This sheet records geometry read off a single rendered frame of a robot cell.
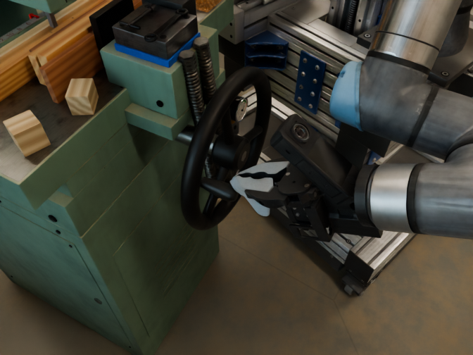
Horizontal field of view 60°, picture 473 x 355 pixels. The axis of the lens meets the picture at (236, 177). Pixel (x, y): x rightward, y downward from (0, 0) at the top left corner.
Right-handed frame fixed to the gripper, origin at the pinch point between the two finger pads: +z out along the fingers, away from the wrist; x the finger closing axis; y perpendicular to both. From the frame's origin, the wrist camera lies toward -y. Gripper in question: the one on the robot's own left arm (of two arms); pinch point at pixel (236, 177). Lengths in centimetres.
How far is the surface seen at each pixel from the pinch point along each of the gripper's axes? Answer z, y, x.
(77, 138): 19.6, -12.7, -6.9
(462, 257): -4, 100, 74
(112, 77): 21.1, -16.3, 5.0
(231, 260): 58, 67, 31
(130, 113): 19.8, -10.3, 3.3
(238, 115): 26.7, 9.4, 33.2
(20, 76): 32.1, -22.6, -2.8
